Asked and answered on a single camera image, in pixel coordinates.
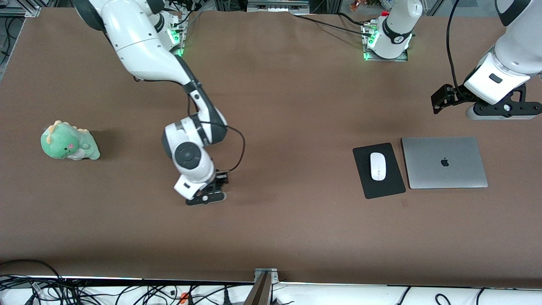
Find white computer mouse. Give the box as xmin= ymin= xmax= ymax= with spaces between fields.
xmin=370 ymin=152 xmax=387 ymax=182

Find black mouse pad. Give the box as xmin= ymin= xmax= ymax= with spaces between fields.
xmin=352 ymin=142 xmax=407 ymax=200

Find silver closed laptop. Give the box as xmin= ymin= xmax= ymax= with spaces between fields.
xmin=401 ymin=136 xmax=489 ymax=189

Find green dinosaur plush toy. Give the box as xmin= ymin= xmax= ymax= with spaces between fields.
xmin=41 ymin=120 xmax=101 ymax=161

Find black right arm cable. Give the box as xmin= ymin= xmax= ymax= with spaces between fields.
xmin=186 ymin=91 xmax=246 ymax=173

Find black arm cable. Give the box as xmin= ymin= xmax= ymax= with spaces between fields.
xmin=186 ymin=91 xmax=246 ymax=173
xmin=447 ymin=0 xmax=468 ymax=92

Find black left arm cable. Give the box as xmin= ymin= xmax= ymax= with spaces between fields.
xmin=447 ymin=0 xmax=468 ymax=92

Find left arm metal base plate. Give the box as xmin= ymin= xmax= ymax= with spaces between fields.
xmin=361 ymin=21 xmax=409 ymax=62

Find metal table edge bracket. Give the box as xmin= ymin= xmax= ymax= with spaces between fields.
xmin=254 ymin=268 xmax=279 ymax=283

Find black base power cable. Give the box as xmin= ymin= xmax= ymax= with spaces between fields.
xmin=292 ymin=12 xmax=373 ymax=38

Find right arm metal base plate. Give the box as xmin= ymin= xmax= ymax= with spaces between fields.
xmin=169 ymin=13 xmax=187 ymax=57

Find tangled black cables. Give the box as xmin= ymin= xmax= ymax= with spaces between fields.
xmin=0 ymin=275 xmax=254 ymax=305

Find looped black cable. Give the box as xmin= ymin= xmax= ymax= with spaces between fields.
xmin=0 ymin=259 xmax=64 ymax=297

